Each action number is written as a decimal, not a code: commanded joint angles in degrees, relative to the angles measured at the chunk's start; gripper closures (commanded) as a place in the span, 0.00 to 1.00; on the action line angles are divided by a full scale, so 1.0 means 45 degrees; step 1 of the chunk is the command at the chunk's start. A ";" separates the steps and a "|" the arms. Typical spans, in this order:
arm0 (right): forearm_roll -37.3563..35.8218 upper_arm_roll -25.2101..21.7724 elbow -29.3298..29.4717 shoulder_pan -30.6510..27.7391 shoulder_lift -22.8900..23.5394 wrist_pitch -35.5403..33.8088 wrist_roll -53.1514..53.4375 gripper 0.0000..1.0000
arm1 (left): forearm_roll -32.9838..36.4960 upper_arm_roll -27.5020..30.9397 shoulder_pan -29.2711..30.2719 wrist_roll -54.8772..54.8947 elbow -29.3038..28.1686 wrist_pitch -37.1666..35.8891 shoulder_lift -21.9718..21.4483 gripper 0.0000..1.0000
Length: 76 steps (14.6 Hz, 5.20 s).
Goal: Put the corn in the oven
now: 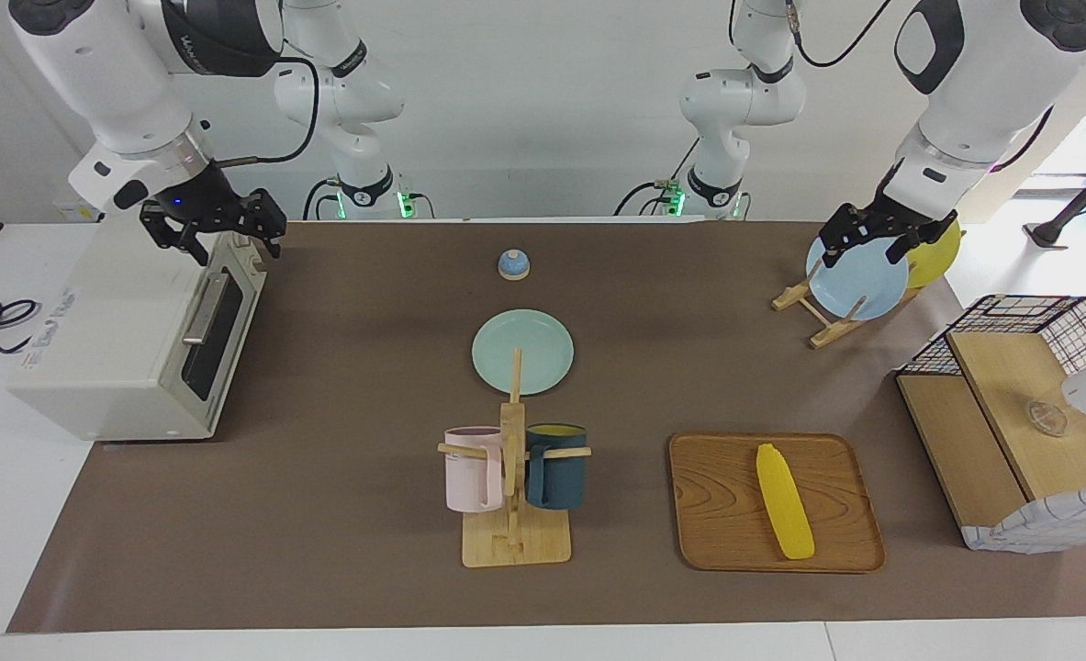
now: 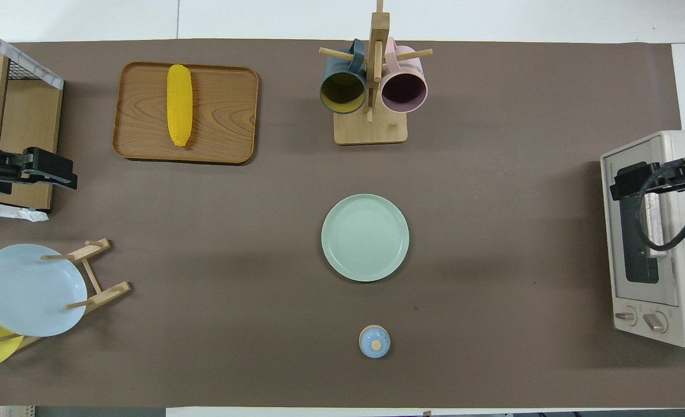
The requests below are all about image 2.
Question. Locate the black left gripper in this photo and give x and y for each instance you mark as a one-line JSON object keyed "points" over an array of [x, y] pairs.
{"points": [[50, 169]]}

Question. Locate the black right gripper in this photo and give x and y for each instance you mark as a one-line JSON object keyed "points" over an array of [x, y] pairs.
{"points": [[632, 180]]}

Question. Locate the yellow corn cob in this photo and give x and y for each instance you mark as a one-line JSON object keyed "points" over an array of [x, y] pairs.
{"points": [[179, 104]]}

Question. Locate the pale green plate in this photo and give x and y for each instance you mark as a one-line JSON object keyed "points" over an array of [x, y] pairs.
{"points": [[365, 237]]}

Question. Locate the silver oven knob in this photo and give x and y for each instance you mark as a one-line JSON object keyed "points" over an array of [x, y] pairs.
{"points": [[626, 317], [656, 322]]}

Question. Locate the light blue plate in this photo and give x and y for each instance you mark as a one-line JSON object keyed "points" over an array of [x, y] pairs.
{"points": [[29, 289]]}

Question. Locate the wooden plate rack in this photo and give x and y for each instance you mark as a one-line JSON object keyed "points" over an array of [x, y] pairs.
{"points": [[96, 284]]}

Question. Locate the wooden serving tray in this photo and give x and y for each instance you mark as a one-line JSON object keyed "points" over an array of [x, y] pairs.
{"points": [[220, 116]]}

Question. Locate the brown table mat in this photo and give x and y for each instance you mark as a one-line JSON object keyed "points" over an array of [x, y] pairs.
{"points": [[261, 231]]}

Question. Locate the pink mug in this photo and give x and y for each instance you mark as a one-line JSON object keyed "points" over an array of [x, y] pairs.
{"points": [[405, 92]]}

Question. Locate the wooden mug tree stand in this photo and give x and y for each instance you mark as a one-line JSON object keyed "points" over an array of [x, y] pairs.
{"points": [[371, 130]]}

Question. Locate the dark blue mug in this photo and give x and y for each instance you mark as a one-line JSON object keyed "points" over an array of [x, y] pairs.
{"points": [[342, 92]]}

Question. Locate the blue bell with wooden knob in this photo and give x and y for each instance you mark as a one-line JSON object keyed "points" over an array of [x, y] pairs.
{"points": [[374, 341]]}

